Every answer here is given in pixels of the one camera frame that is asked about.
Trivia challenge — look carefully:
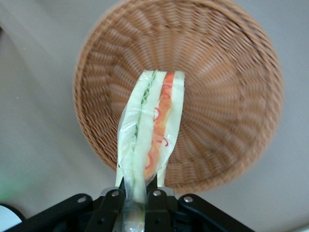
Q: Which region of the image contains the plastic-wrapped sandwich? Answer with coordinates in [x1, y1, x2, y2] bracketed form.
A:
[115, 69, 186, 232]

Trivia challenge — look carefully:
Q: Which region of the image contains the white rounded object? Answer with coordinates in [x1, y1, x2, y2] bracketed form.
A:
[0, 204, 26, 227]

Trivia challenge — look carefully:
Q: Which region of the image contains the large round wicker basket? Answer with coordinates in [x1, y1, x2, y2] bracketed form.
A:
[73, 0, 284, 195]

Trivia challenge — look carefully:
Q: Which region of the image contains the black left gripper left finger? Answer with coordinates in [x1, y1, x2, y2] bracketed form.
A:
[4, 179, 126, 232]

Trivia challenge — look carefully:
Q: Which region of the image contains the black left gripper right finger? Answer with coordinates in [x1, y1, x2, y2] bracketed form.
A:
[144, 180, 256, 232]

